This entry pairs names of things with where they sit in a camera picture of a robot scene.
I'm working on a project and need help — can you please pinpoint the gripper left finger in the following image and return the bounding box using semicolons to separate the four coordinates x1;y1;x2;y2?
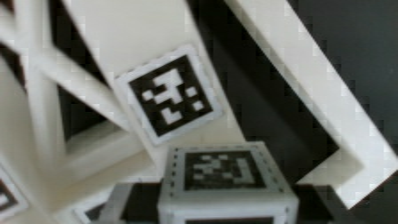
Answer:
97;183;133;224

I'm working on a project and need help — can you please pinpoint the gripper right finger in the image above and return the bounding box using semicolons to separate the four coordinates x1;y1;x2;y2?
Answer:
310;186;355;224

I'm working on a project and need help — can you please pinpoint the white chair leg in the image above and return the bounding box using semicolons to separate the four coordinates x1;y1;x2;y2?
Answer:
158;142;298;224

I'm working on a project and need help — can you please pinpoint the white chair back part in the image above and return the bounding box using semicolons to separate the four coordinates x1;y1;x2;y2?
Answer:
0;0;398;224

